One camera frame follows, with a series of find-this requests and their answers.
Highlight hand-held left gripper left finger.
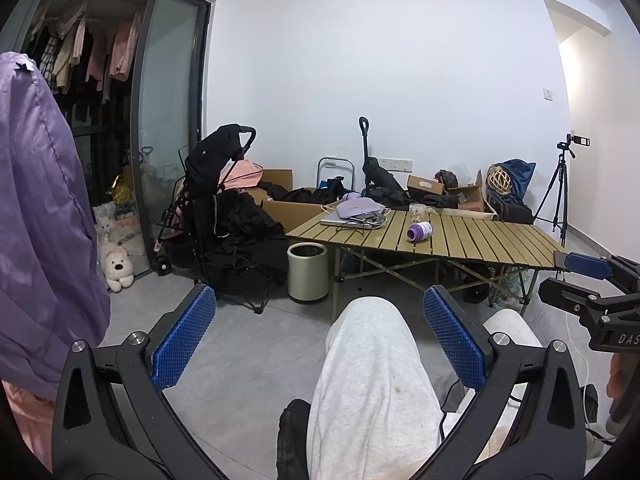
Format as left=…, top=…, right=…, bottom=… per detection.
left=51, top=282, right=236, bottom=480

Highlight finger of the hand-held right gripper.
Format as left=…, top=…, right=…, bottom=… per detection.
left=539, top=277, right=617, bottom=332
left=553, top=251, right=640, bottom=292

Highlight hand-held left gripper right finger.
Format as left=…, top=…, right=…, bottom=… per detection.
left=415, top=285, right=587, bottom=480

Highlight person's right hand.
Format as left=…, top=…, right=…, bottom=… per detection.
left=606, top=352, right=626, bottom=398

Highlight person's right leg white trousers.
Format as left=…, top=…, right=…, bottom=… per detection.
left=440, top=308, right=547, bottom=467

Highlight person's leg white trousers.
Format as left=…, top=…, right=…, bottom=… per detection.
left=306, top=296, right=447, bottom=480
left=440, top=308, right=547, bottom=467

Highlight patterned bag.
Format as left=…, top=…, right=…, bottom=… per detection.
left=487, top=266, right=532, bottom=308

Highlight black tripod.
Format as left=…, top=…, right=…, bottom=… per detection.
left=532, top=149, right=571, bottom=249

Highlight person's left leg white trousers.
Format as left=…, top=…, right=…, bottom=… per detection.
left=306, top=296, right=447, bottom=480

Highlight white plush dog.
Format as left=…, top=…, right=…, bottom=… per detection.
left=98, top=245, right=136, bottom=294

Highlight blue bag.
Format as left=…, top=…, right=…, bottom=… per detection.
left=487, top=158, right=537, bottom=224

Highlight wooden slat folding table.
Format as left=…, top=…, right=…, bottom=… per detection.
left=285, top=208, right=571, bottom=322

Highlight black folding chair with clothes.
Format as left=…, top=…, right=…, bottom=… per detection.
left=199, top=192, right=292, bottom=315

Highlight woven rattan ball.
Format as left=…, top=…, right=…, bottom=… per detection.
left=487, top=166, right=516, bottom=192

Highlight purple bottle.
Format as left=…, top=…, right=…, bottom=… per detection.
left=406, top=221, right=435, bottom=244

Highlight rolled brown paper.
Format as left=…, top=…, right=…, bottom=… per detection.
left=429, top=208, right=501, bottom=221

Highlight open cardboard box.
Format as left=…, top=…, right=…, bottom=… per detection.
left=445, top=170, right=486, bottom=214

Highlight small white plush toy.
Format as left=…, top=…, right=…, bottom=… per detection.
left=95, top=212, right=117, bottom=242

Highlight cream round trash bin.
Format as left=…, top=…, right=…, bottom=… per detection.
left=286, top=242, right=329, bottom=304

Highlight black seat cushion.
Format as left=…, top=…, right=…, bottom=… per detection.
left=276, top=399, right=314, bottom=480

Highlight silver laptop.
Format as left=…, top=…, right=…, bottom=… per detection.
left=320, top=212, right=389, bottom=230

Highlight purple pouch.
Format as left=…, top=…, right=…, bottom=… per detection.
left=336, top=196, right=391, bottom=220

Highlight large cardboard box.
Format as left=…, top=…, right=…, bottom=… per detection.
left=240, top=169, right=342, bottom=235

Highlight black baby stroller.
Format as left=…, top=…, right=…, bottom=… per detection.
left=155, top=124, right=264, bottom=277

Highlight pink cloth on stroller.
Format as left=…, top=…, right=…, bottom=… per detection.
left=220, top=159, right=264, bottom=192

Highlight purple padded jacket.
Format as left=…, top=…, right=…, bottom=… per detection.
left=0, top=51, right=112, bottom=402

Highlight pile of black clothing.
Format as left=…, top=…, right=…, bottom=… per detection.
left=260, top=176, right=361, bottom=207

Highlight white folding step stool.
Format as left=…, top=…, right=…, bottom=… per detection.
left=316, top=157, right=357, bottom=194

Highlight dark framed glass sliding door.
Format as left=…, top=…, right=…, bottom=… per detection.
left=129, top=0, right=214, bottom=282

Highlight row of hanging clothes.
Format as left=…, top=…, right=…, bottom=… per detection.
left=25, top=2, right=144, bottom=107

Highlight white cable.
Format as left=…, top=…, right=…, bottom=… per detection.
left=564, top=310, right=593, bottom=391

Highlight black video camera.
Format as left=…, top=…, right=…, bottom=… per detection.
left=557, top=133, right=592, bottom=159

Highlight small cardboard box with handle slot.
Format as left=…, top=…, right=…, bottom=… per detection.
left=406, top=175, right=446, bottom=199

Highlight black wagon pull handle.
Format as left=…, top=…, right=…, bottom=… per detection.
left=358, top=116, right=374, bottom=197

